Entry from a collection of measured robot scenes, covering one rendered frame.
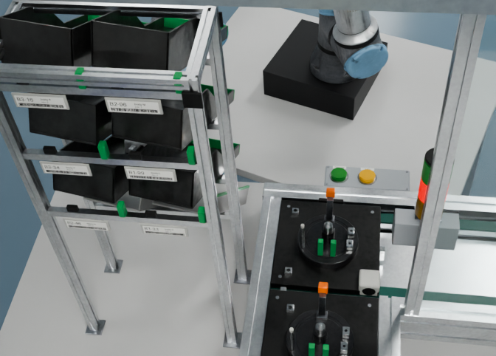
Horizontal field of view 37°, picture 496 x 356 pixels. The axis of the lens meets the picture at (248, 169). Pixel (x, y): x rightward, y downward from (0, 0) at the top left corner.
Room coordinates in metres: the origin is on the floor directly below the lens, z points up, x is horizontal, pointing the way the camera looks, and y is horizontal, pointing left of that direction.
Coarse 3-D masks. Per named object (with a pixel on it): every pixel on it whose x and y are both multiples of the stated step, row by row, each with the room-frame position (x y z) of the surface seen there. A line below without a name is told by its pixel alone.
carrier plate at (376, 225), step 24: (288, 216) 1.07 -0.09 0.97; (312, 216) 1.06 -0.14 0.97; (360, 216) 1.05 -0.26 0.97; (288, 240) 1.00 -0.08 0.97; (360, 240) 0.98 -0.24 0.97; (288, 264) 0.93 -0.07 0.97; (360, 264) 0.91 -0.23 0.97; (288, 288) 0.88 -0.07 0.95; (312, 288) 0.87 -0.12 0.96; (336, 288) 0.86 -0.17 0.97
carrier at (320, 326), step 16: (272, 304) 0.83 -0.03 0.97; (304, 304) 0.82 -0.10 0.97; (336, 304) 0.82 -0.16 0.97; (352, 304) 0.81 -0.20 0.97; (368, 304) 0.81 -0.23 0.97; (272, 320) 0.79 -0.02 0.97; (288, 320) 0.79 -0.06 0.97; (304, 320) 0.78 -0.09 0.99; (320, 320) 0.77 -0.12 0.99; (336, 320) 0.77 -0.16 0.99; (352, 320) 0.78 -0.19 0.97; (368, 320) 0.77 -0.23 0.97; (272, 336) 0.75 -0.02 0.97; (288, 336) 0.74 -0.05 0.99; (304, 336) 0.74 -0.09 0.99; (320, 336) 0.72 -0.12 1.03; (336, 336) 0.73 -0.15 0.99; (352, 336) 0.73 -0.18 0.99; (368, 336) 0.73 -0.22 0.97; (272, 352) 0.72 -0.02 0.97; (288, 352) 0.71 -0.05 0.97; (304, 352) 0.70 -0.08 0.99; (320, 352) 0.70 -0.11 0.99; (336, 352) 0.69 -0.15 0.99; (352, 352) 0.70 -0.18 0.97; (368, 352) 0.70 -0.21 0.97
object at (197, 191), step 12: (192, 144) 1.12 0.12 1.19; (216, 144) 1.11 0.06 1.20; (156, 156) 1.01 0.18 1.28; (168, 156) 1.05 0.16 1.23; (180, 156) 1.06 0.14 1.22; (216, 156) 0.98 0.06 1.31; (168, 168) 0.90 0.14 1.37; (216, 168) 0.97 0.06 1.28; (132, 180) 0.91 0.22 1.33; (144, 180) 0.90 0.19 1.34; (156, 180) 0.89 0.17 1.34; (180, 180) 0.88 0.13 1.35; (192, 180) 0.87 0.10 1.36; (132, 192) 0.90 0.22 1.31; (144, 192) 0.89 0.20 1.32; (156, 192) 0.88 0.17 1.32; (168, 192) 0.88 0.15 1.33; (180, 192) 0.87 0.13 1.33; (192, 192) 0.86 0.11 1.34; (180, 204) 0.86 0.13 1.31; (192, 204) 0.85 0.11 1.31
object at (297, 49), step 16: (304, 32) 1.79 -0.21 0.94; (288, 48) 1.71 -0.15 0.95; (304, 48) 1.71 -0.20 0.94; (272, 64) 1.64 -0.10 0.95; (288, 64) 1.64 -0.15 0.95; (304, 64) 1.63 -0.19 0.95; (272, 80) 1.60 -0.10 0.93; (288, 80) 1.57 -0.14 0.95; (304, 80) 1.56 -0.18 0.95; (368, 80) 1.57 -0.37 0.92; (272, 96) 1.60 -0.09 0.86; (288, 96) 1.58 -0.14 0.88; (304, 96) 1.55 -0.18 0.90; (320, 96) 1.52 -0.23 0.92; (336, 96) 1.50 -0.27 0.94; (352, 96) 1.48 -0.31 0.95; (336, 112) 1.50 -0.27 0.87; (352, 112) 1.47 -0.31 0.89
